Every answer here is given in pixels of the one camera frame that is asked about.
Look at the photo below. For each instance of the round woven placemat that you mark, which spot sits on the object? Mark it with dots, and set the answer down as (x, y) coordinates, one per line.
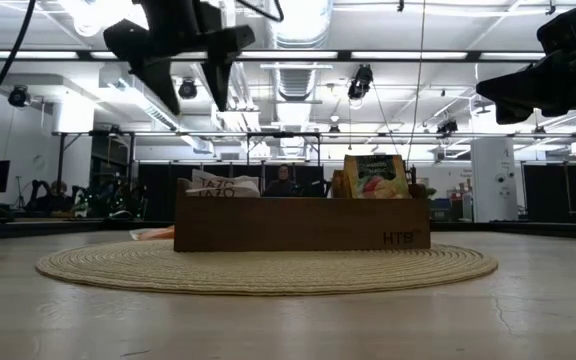
(268, 270)

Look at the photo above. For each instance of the yellow mango tea packet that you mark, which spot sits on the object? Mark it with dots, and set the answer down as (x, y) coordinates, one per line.
(339, 186)

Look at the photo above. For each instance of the green mango snack packet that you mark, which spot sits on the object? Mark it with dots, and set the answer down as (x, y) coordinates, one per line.
(375, 175)

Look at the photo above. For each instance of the white column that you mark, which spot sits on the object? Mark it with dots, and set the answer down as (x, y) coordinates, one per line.
(493, 200)

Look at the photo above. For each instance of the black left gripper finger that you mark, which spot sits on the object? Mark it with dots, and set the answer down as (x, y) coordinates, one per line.
(163, 80)
(218, 80)

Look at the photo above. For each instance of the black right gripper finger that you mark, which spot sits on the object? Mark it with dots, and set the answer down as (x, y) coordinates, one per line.
(518, 95)
(518, 79)

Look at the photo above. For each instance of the wooden tea box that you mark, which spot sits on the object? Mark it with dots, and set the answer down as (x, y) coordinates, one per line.
(293, 225)

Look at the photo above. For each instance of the silver ventilation duct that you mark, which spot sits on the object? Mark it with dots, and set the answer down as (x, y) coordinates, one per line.
(295, 85)

